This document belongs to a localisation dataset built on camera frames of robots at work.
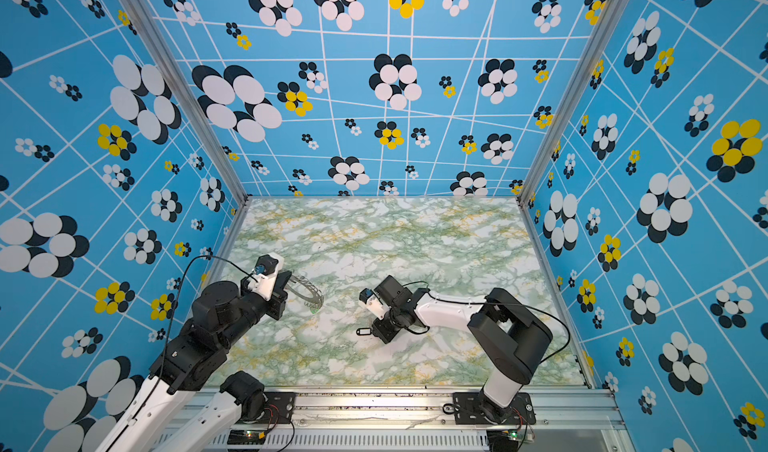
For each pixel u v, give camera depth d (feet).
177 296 2.90
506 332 1.54
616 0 2.29
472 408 2.40
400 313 2.22
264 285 1.90
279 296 1.96
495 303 1.62
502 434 2.32
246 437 2.37
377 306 2.60
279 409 2.39
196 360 1.53
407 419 2.38
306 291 2.36
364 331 2.84
